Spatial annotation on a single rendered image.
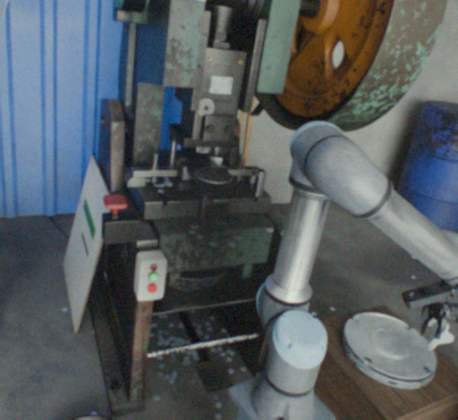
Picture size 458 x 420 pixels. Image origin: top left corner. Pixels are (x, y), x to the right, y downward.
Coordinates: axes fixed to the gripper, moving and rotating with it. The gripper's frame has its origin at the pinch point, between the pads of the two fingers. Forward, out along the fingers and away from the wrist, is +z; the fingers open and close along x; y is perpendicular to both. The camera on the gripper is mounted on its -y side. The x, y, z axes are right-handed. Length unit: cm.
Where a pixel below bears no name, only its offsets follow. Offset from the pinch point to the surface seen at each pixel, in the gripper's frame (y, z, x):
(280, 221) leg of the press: -38, -10, 40
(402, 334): 6.8, 16.4, 21.0
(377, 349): -4.8, 16.2, 12.1
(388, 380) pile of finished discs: -4.7, 17.1, 0.9
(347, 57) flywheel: -26, -66, 47
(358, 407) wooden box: -12.6, 25.0, -2.7
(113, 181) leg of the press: -99, -9, 58
